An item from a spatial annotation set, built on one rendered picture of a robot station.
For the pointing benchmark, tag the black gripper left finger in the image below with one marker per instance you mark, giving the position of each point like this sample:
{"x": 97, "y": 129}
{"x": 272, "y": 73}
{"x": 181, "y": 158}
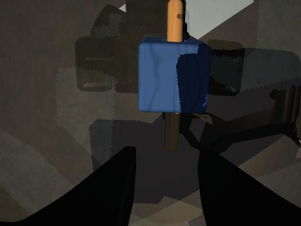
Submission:
{"x": 104, "y": 198}

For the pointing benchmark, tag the dark brown wooden stick with orange string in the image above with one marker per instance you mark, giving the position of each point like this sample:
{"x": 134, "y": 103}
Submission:
{"x": 174, "y": 34}

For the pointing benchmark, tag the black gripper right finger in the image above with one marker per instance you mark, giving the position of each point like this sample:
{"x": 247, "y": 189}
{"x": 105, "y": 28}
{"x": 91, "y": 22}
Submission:
{"x": 231, "y": 197}

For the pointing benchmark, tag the blue cube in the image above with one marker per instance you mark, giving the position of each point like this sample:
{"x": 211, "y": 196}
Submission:
{"x": 173, "y": 77}

